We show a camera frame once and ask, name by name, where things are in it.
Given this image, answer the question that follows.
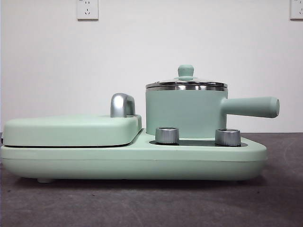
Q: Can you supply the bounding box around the mint green griddle lid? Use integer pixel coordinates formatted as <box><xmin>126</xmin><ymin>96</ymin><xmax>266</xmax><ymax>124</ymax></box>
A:
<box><xmin>2</xmin><ymin>114</ymin><xmax>143</xmax><ymax>147</ymax></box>

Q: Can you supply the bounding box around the mint green breakfast machine base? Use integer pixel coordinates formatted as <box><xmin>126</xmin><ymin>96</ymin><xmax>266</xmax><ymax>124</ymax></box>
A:
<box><xmin>0</xmin><ymin>127</ymin><xmax>268</xmax><ymax>184</ymax></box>

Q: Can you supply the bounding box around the mint green handled pot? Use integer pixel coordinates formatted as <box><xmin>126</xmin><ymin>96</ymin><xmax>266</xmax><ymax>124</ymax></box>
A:
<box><xmin>145</xmin><ymin>84</ymin><xmax>280</xmax><ymax>140</ymax></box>

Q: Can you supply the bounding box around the white wall socket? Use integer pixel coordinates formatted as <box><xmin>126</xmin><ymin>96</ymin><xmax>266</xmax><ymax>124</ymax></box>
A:
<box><xmin>290</xmin><ymin>0</ymin><xmax>303</xmax><ymax>20</ymax></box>
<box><xmin>76</xmin><ymin>0</ymin><xmax>99</xmax><ymax>20</ymax></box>

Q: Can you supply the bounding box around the silver control knob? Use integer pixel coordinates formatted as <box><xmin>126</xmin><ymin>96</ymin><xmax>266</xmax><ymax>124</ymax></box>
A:
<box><xmin>214</xmin><ymin>128</ymin><xmax>241</xmax><ymax>146</ymax></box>
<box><xmin>155</xmin><ymin>127</ymin><xmax>180</xmax><ymax>144</ymax></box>

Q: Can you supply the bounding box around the silver griddle lid handle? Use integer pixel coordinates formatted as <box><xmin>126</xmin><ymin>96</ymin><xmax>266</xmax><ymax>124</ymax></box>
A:
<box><xmin>110</xmin><ymin>93</ymin><xmax>136</xmax><ymax>118</ymax></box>

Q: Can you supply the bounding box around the glass pot lid green knob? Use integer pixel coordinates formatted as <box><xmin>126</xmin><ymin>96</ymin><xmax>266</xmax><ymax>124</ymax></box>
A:
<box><xmin>145</xmin><ymin>65</ymin><xmax>225</xmax><ymax>87</ymax></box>

